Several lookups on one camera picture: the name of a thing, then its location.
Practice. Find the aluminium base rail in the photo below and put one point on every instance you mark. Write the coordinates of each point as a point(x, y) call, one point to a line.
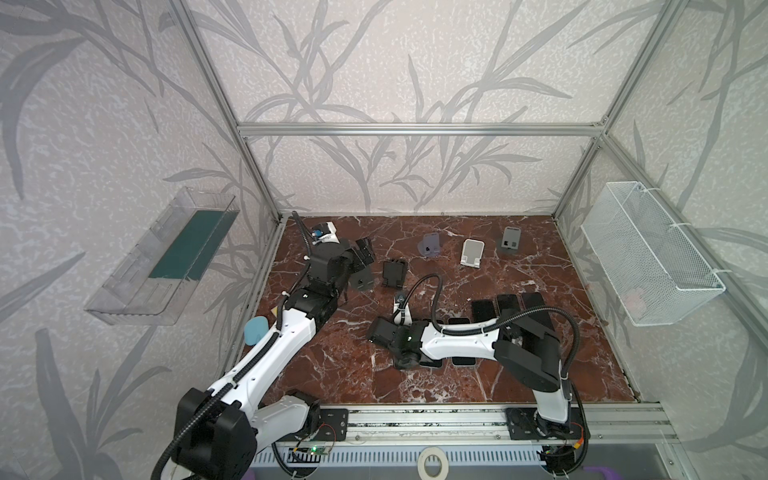
point(490, 424)

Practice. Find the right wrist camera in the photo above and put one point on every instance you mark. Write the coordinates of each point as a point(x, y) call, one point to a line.
point(401, 313)

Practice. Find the white-edged phone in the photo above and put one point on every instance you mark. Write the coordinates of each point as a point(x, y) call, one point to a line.
point(507, 304)

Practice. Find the white wire mesh basket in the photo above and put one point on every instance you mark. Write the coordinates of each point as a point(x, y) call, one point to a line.
point(659, 276)

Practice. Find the black phone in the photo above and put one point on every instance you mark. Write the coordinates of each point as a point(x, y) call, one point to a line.
point(483, 310)

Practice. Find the black phone stand centre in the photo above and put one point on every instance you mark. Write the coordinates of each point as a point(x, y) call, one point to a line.
point(394, 273)

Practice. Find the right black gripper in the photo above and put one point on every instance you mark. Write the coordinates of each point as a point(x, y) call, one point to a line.
point(383, 330)

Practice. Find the white tape roll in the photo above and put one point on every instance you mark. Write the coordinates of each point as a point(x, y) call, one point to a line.
point(433, 464)

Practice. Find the purple-grey phone stand rear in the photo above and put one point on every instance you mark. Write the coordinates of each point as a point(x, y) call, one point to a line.
point(430, 246)

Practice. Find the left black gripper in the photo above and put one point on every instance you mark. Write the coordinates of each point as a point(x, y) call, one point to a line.
point(358, 258)

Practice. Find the grey phone stand rear right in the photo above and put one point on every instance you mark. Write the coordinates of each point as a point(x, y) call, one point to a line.
point(509, 242)

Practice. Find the clear plastic wall bin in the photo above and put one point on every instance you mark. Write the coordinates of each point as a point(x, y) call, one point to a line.
point(155, 281)

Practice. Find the green-edged phone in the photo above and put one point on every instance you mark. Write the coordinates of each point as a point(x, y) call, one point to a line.
point(430, 363)

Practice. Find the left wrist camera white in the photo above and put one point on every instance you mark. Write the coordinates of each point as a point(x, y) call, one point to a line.
point(324, 232)

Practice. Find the white phone stand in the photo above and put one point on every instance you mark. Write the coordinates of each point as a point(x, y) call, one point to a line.
point(472, 252)

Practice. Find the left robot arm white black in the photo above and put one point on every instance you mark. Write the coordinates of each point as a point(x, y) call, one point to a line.
point(219, 431)

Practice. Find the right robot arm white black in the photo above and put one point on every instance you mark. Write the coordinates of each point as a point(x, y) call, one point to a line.
point(537, 346)

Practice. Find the purple-edged phone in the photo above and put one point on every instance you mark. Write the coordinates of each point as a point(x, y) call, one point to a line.
point(533, 302)

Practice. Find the dark round phone stand left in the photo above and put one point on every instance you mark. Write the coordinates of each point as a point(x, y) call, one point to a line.
point(362, 280)

